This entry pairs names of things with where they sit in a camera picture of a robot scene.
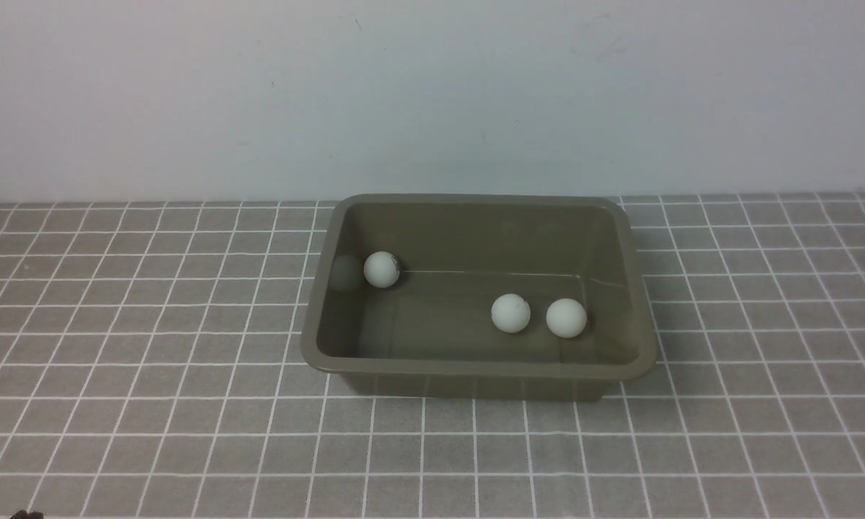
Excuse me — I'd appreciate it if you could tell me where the white ball with black print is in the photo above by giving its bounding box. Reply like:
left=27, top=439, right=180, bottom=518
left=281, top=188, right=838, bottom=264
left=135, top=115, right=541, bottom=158
left=363, top=251, right=401, bottom=288

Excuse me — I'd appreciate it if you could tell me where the olive green plastic bin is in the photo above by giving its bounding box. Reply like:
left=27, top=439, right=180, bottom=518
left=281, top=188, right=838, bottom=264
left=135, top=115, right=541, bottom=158
left=300, top=194, right=659, bottom=402

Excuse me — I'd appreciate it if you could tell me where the grey checked tablecloth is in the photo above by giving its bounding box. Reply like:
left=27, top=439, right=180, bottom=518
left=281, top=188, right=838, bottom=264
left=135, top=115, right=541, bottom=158
left=0, top=192, right=865, bottom=518

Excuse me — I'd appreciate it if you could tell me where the small black object at edge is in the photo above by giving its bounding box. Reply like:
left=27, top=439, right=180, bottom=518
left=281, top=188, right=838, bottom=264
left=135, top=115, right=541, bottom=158
left=9, top=510, right=45, bottom=519

